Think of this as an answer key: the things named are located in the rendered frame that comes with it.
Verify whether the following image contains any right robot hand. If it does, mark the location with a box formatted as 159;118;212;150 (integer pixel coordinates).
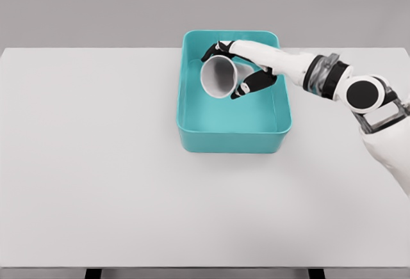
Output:
201;40;287;100

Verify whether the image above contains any teal plastic basket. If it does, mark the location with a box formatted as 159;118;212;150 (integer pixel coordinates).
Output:
176;29;293;154

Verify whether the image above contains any white paper cup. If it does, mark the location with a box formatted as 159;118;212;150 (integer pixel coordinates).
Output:
200;54;258;99

